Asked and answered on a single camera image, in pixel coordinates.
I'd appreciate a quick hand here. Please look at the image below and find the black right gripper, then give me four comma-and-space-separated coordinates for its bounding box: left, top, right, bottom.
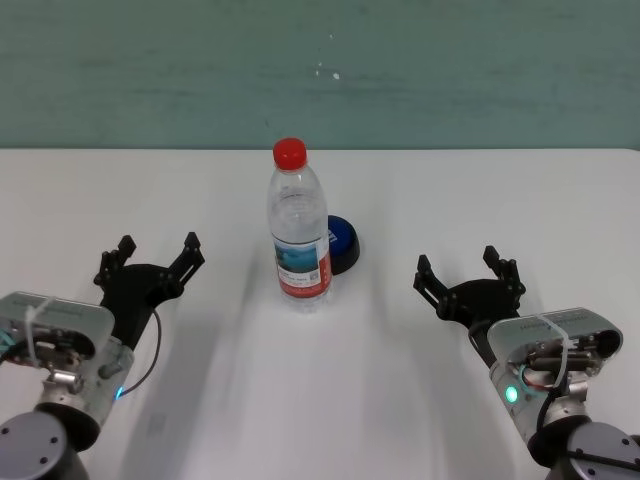
412, 244, 527, 362

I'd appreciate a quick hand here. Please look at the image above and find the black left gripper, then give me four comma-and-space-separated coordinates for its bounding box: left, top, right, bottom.
93, 231, 207, 352

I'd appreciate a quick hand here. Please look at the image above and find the blue push button black base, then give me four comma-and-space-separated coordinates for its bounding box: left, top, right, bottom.
327, 214, 362, 276

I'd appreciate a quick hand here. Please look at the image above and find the clear water bottle red cap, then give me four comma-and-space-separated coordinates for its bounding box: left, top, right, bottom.
266, 137, 334, 315

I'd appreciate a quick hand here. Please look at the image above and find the white zip tie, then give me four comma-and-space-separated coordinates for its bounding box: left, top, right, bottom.
536, 313, 574, 390
23, 296, 57, 370

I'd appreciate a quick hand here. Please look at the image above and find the thin left gripper cable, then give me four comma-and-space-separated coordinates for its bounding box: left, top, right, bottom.
115, 309, 164, 399

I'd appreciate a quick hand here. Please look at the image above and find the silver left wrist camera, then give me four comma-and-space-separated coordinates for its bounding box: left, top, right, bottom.
0, 291, 115, 372

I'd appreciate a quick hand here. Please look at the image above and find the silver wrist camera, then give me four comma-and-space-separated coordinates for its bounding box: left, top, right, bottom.
486, 306, 624, 381
0, 291, 115, 372

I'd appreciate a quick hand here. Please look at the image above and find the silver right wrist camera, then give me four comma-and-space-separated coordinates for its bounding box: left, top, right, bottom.
486, 306, 624, 381

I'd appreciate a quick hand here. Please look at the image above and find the teal cable loop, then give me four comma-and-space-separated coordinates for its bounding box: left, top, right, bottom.
0, 328, 22, 362

